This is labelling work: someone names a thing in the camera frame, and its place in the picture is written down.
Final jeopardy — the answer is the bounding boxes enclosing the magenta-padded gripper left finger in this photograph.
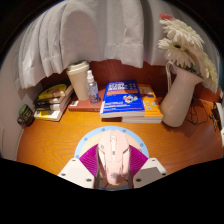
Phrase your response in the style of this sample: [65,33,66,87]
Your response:
[57,146,101,189]

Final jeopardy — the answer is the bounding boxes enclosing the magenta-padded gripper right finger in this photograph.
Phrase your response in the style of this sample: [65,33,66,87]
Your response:
[128,144,169,189]

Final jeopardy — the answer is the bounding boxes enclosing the pink computer mouse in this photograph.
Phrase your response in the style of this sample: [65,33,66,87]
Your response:
[96,129,131,186]

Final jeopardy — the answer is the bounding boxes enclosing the yellow and white book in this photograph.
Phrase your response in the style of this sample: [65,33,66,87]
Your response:
[33,103,70,122]

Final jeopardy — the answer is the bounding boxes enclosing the dark red book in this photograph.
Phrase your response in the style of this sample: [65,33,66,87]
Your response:
[67,96,103,113]

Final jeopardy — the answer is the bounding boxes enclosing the orange book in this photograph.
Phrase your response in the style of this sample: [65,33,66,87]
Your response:
[121,83,164,124]

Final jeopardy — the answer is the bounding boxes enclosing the dark mug with green inside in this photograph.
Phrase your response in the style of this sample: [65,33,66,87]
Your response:
[16,103,36,128]

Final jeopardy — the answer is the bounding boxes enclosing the white vase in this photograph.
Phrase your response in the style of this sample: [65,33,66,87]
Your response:
[159,61,204,128]

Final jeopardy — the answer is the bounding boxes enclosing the blue book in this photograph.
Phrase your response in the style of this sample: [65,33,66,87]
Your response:
[99,79,146,119]

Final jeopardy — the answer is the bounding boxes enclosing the clear spray bottle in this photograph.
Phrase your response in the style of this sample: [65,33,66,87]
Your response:
[85,69,100,104]

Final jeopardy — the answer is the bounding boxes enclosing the beige tumbler with lid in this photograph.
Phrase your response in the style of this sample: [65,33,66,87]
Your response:
[65,60,91,102]

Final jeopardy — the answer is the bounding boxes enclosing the white flower bouquet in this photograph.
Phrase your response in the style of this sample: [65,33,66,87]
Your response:
[156,13,219,94]

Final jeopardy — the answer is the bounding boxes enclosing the white curtain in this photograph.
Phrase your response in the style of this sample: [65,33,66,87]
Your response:
[13,0,214,90]

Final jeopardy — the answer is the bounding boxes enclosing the black cable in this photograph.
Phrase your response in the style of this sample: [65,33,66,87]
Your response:
[186,99,221,133]

